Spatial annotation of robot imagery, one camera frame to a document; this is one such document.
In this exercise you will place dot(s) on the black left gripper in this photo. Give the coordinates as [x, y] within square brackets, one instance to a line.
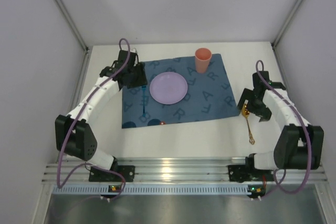
[140, 76]

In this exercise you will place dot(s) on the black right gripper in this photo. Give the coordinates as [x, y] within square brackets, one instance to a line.
[250, 100]

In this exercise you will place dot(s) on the blue metallic fork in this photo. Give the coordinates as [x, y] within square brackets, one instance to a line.
[144, 99]

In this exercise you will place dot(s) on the gold ornate spoon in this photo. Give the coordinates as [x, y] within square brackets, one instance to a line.
[248, 124]

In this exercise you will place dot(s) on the purple plastic plate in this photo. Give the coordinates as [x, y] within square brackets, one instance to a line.
[168, 88]

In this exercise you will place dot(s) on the blue letter-print placemat cloth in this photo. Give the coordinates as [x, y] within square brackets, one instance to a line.
[209, 95]

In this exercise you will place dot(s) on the orange plastic cup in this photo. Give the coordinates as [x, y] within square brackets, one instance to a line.
[202, 59]

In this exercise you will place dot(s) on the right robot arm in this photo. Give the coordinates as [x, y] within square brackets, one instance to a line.
[299, 145]

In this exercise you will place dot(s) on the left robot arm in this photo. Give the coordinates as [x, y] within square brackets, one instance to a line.
[74, 134]

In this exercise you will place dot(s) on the aluminium mounting rail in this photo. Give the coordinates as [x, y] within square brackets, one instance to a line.
[174, 170]

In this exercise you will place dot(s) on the left aluminium frame post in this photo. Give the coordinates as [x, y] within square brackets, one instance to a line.
[71, 24]

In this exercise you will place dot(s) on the aluminium frame post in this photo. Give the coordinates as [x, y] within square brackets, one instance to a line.
[289, 18]
[71, 24]

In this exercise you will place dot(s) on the right aluminium frame post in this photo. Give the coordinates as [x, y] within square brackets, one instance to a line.
[289, 18]

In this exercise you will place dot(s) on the perforated grey cable duct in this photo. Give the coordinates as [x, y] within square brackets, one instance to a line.
[161, 189]

